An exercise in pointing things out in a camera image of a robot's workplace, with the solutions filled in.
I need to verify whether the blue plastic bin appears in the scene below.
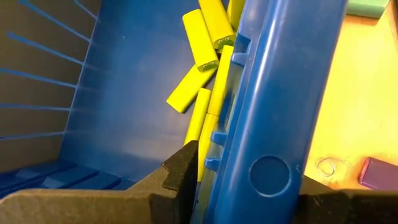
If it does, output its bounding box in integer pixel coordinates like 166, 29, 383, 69
0, 0, 349, 224

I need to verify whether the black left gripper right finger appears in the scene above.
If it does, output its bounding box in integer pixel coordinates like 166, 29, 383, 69
294, 175, 351, 224

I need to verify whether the teal wooden block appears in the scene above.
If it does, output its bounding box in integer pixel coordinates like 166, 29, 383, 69
346, 0, 391, 19

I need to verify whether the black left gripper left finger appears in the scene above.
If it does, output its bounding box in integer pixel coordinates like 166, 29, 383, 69
149, 140, 200, 224

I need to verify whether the purple wooden block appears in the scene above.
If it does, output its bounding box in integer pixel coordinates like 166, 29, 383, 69
358, 157, 398, 191

